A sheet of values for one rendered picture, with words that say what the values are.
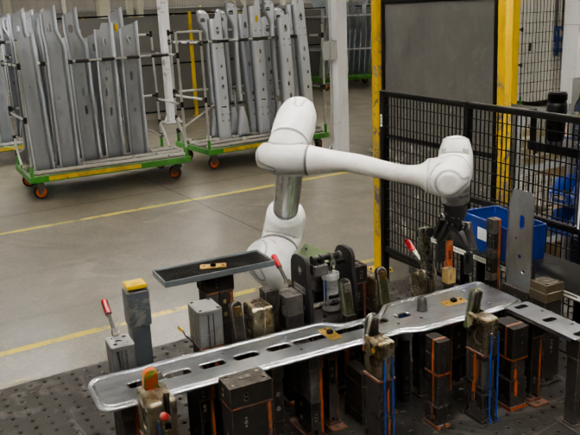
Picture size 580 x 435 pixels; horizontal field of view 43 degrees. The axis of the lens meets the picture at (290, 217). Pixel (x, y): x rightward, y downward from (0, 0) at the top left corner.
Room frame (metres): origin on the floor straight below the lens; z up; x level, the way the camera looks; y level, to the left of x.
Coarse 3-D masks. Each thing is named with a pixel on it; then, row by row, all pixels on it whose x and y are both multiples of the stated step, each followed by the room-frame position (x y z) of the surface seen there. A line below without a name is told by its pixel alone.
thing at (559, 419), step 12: (576, 348) 1.96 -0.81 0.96; (576, 360) 1.96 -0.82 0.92; (576, 372) 1.96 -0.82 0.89; (576, 384) 1.96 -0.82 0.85; (564, 396) 1.99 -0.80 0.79; (576, 396) 1.96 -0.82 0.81; (564, 408) 1.99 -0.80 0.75; (576, 408) 1.96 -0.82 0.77; (564, 420) 1.99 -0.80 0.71; (576, 420) 1.96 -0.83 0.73; (576, 432) 1.93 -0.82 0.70
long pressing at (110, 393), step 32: (448, 288) 2.37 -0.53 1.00; (480, 288) 2.37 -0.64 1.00; (416, 320) 2.12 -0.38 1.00; (448, 320) 2.12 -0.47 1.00; (224, 352) 1.96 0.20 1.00; (256, 352) 1.96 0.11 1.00; (288, 352) 1.94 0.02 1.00; (320, 352) 1.94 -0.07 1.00; (96, 384) 1.80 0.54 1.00; (128, 384) 1.79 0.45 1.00; (192, 384) 1.78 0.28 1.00
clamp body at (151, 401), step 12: (144, 396) 1.61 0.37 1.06; (156, 396) 1.61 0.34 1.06; (168, 396) 1.62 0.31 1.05; (144, 408) 1.59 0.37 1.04; (156, 408) 1.57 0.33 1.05; (168, 408) 1.62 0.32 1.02; (144, 420) 1.62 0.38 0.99; (156, 420) 1.57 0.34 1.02; (144, 432) 1.62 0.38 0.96; (156, 432) 1.57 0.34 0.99; (168, 432) 1.58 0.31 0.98
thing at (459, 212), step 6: (444, 204) 2.26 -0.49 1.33; (444, 210) 2.24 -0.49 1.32; (450, 210) 2.23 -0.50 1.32; (456, 210) 2.22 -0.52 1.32; (462, 210) 2.22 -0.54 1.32; (450, 216) 2.23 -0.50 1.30; (456, 216) 2.22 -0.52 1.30; (462, 216) 2.22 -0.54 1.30; (456, 222) 2.24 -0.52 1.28; (450, 228) 2.26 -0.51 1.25; (462, 228) 2.23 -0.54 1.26
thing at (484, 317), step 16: (480, 320) 2.02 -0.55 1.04; (496, 320) 2.02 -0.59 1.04; (480, 336) 2.03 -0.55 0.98; (496, 336) 2.02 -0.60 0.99; (480, 352) 2.02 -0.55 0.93; (496, 352) 2.02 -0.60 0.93; (480, 368) 2.05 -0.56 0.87; (480, 384) 2.03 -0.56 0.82; (496, 384) 2.02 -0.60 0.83; (480, 400) 2.01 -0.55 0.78; (496, 400) 2.01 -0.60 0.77; (480, 416) 2.01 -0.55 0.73; (496, 416) 2.01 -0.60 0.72
